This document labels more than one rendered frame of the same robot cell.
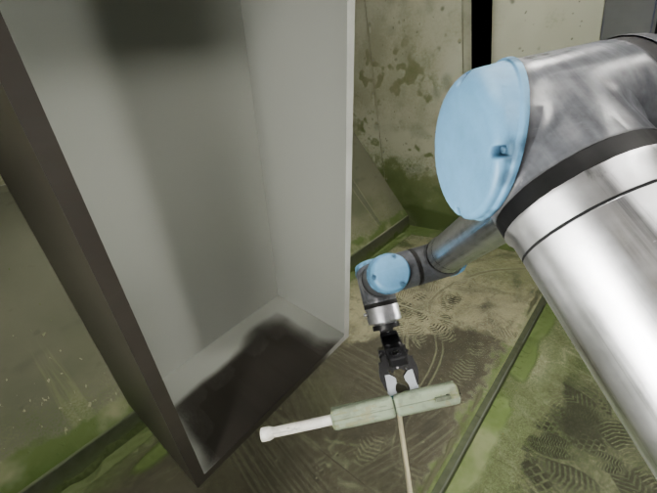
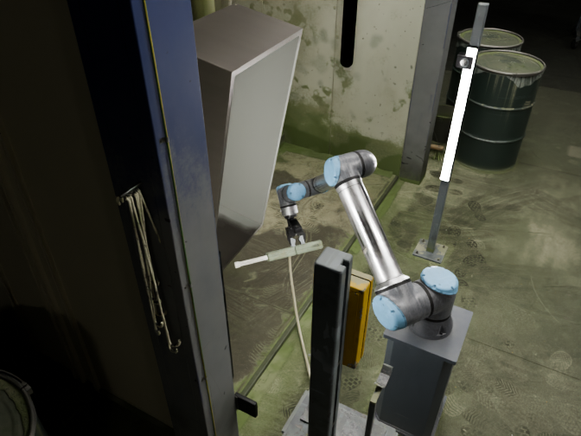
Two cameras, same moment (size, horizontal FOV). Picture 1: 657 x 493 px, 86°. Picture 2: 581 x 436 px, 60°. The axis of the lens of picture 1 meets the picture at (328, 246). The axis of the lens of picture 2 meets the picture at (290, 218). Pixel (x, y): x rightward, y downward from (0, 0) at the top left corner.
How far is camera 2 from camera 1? 180 cm
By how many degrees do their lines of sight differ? 19
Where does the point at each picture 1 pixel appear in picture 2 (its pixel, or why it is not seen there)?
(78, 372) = not seen: hidden behind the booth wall
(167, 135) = not seen: hidden behind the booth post
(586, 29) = (412, 28)
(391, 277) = (297, 193)
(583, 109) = (347, 171)
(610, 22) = (425, 28)
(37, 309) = not seen: hidden behind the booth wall
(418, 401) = (305, 247)
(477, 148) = (332, 175)
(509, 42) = (368, 21)
